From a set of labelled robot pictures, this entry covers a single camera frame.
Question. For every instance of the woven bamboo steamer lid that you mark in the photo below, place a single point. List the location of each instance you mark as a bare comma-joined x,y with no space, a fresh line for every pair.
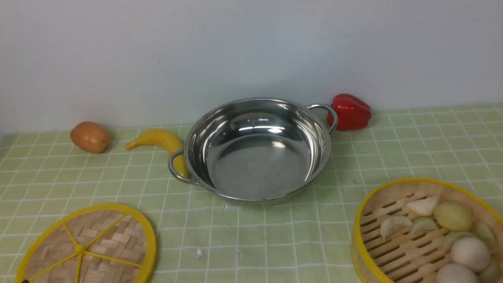
106,243

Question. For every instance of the bamboo steamer basket yellow rim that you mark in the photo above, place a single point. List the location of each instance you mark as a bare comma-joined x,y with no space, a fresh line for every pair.
416,258

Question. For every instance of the stainless steel pot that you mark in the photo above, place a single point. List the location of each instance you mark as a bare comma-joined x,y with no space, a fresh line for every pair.
256,149

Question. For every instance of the yellow banana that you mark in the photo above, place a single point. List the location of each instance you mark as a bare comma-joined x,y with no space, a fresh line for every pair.
162,138

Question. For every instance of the red bell pepper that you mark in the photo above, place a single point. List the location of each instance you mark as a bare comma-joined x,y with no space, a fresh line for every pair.
352,112

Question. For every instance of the green checkered tablecloth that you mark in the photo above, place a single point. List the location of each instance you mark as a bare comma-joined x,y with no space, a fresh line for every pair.
203,238

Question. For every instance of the white dumpling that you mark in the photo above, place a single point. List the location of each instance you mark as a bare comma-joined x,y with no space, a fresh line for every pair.
392,224
423,207

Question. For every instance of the pale green dumpling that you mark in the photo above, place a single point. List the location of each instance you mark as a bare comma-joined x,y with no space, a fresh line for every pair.
422,224

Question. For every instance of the green round bun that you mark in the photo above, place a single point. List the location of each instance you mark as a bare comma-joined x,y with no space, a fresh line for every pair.
453,216

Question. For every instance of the white round bun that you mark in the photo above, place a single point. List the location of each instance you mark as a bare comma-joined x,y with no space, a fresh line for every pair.
455,273
472,253

